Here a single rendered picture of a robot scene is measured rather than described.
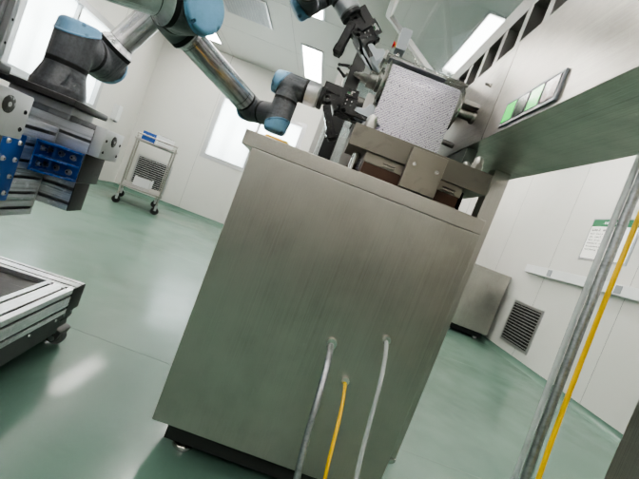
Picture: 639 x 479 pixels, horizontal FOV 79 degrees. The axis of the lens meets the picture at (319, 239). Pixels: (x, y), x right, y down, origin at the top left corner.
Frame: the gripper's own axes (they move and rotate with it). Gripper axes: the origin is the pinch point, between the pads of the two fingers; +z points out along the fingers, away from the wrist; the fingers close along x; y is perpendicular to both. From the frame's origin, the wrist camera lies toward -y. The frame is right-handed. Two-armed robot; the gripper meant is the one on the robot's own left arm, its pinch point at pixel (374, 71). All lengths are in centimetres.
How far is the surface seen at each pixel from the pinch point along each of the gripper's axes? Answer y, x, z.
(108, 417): -121, -22, 53
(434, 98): 10.7, -5.6, 18.1
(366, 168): -21.9, -24.1, 27.8
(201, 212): -213, 550, -78
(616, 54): 17, -65, 34
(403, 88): 3.7, -5.6, 10.7
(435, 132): 5.8, -5.5, 27.6
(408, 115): 1.0, -5.6, 18.7
